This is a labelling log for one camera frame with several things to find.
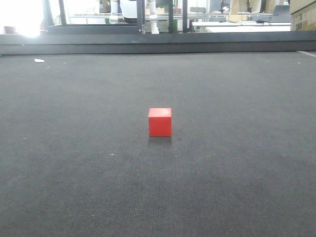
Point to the red magnetic cube block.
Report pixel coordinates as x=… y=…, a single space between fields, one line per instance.
x=160 y=122

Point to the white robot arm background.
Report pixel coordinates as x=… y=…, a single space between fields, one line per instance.
x=153 y=17

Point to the white background table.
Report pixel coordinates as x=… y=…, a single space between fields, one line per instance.
x=240 y=27

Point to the cardboard box right background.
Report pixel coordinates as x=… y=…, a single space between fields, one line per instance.
x=303 y=15

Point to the black metal frame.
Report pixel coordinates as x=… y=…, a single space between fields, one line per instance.
x=126 y=17

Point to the black table edge rail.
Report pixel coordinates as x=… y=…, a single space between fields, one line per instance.
x=158 y=44

